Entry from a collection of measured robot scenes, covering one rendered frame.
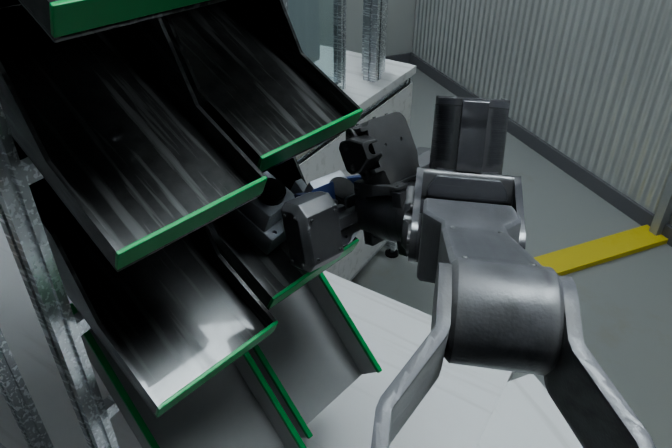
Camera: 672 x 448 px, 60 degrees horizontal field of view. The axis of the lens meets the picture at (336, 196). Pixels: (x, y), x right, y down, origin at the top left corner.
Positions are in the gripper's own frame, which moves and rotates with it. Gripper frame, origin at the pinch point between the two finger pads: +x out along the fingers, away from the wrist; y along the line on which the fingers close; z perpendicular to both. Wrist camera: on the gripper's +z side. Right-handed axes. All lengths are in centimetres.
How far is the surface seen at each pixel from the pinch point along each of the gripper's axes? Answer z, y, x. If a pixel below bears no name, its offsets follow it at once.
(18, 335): -28, 23, 63
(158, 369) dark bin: -9.7, 20.6, 2.6
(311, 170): -27, -62, 85
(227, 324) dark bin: -9.1, 13.1, 2.9
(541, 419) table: -44, -29, -5
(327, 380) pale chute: -26.9, -1.2, 8.6
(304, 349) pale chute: -22.7, -0.2, 11.0
